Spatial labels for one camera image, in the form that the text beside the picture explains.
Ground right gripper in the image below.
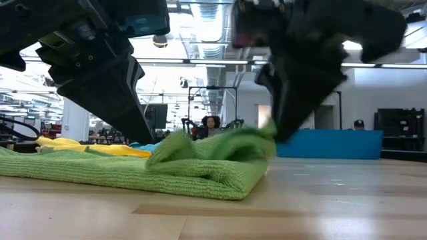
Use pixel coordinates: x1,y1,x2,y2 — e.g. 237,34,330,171
232,0,408,143

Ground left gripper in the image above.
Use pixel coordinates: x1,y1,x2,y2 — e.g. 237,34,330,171
0,0,155,146

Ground yellow microfiber towel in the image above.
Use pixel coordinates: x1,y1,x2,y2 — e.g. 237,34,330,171
35,135,153,159

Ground green microfiber towel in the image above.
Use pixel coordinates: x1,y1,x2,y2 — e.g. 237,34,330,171
0,119,278,201

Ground blue microfiber towel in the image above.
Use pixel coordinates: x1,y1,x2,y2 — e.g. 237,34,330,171
128,141,161,153

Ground white pillar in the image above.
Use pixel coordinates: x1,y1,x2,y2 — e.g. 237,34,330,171
61,96,91,143

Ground black background monitor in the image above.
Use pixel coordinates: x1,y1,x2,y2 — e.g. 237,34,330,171
143,103,169,131

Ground blue plastic bin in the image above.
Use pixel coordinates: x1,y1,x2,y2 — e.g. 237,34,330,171
275,129,384,160

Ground long light bar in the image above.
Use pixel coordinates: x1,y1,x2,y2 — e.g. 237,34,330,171
19,55,427,69

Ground black shelf unit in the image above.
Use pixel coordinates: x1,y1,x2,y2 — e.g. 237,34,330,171
373,107,426,153

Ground black ceiling camera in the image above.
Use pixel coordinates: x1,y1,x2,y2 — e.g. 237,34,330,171
152,35,169,49

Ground black metal rig frame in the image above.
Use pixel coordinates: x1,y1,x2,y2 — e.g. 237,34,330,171
335,90,342,131

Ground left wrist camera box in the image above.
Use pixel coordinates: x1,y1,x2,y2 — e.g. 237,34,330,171
99,0,171,38

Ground silver air duct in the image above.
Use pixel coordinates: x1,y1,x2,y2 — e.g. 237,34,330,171
190,0,234,117

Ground black cable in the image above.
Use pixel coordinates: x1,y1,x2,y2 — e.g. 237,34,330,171
0,115,41,141

